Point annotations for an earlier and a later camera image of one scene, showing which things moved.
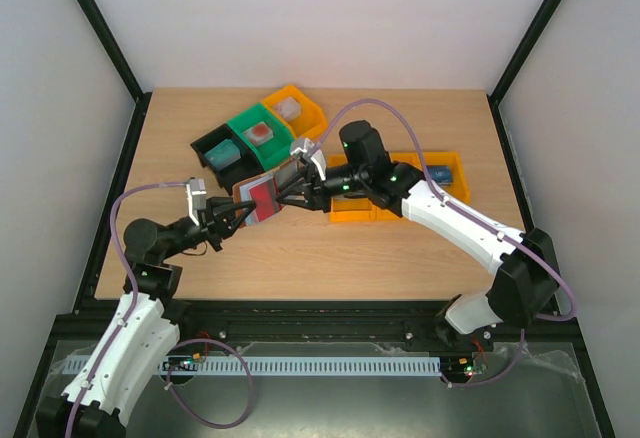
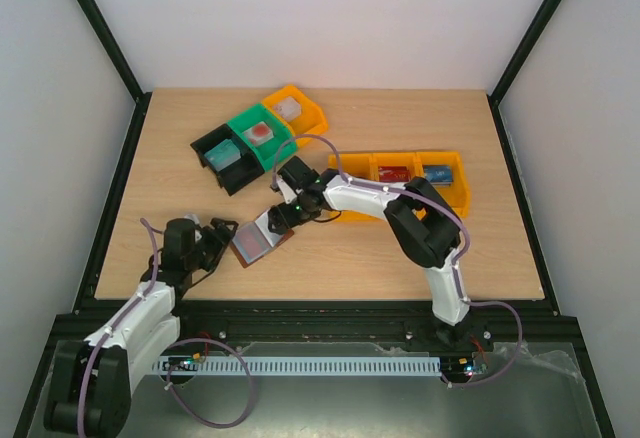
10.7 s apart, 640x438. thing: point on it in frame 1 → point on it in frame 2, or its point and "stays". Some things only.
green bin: [273, 151] stays
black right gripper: [319, 191] → [279, 219]
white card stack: [289, 108] stays
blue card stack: [441, 174] stays
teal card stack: [222, 155] stays
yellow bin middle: [412, 158] stays
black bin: [241, 169] stays
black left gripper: [217, 219] → [220, 243]
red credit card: [265, 199] → [250, 242]
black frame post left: [90, 9] stays
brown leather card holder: [259, 196] → [253, 239]
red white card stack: [258, 133] stays
